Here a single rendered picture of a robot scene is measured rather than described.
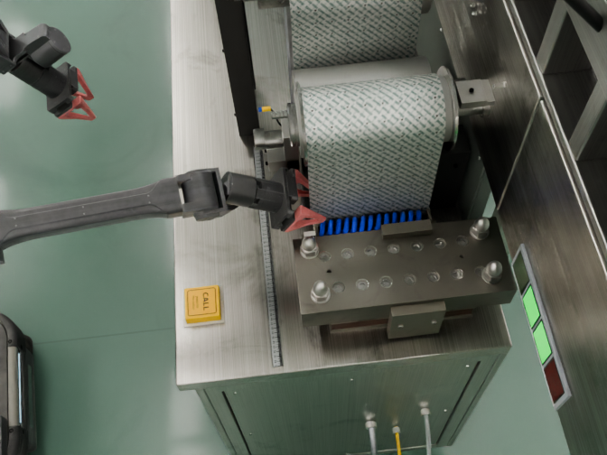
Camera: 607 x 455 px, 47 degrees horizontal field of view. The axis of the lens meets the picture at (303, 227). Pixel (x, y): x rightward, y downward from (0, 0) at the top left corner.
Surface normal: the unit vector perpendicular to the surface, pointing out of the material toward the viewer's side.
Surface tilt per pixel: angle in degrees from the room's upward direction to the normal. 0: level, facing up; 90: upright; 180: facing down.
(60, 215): 24
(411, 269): 0
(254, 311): 0
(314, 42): 92
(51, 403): 0
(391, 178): 90
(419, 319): 90
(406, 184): 90
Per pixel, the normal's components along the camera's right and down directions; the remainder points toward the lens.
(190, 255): -0.04, -0.51
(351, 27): 0.11, 0.87
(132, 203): 0.18, -0.18
